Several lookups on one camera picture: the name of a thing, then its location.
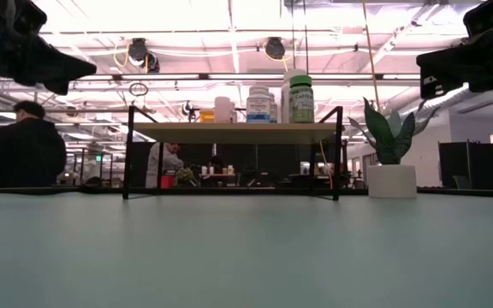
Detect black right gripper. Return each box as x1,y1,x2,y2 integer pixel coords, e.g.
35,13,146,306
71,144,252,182
415,27,493,101

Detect green cap medicine bottle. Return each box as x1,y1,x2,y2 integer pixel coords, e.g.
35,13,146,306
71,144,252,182
288,74,316,124

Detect white bottle barcode label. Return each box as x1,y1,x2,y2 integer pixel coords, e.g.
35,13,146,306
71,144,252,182
214,96,232,124

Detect white melatonin bottle blue label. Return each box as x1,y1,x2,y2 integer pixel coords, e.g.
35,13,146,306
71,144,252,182
246,85,272,124

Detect wooden shelf black metal legs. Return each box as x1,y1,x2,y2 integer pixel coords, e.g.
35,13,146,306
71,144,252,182
122,105,344,202

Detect person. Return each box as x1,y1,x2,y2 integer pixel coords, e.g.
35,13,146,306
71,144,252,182
146,142,186,189
0,100,68,189

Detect black partition panel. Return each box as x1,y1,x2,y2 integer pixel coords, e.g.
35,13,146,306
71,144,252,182
437,139,493,190

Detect potted plant white pot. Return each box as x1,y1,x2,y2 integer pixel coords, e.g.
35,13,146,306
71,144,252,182
347,97,441,199

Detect green table mat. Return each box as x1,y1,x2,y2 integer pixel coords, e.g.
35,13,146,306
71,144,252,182
0,192,493,308

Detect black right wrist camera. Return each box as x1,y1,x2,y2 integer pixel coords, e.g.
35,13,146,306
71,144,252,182
462,0,493,44

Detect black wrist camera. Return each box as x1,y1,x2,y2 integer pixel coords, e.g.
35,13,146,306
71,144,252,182
15,0,49,36
462,0,493,44

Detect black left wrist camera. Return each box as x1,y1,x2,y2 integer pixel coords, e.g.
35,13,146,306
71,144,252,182
15,0,49,36

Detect yellow hanging cable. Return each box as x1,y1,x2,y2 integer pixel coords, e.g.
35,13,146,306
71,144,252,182
360,0,383,113

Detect black ceiling cable reel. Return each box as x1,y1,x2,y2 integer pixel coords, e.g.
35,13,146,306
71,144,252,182
127,37,161,74
264,36,287,61

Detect black aluminium table frame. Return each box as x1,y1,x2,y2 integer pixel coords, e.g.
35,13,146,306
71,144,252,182
0,184,493,198

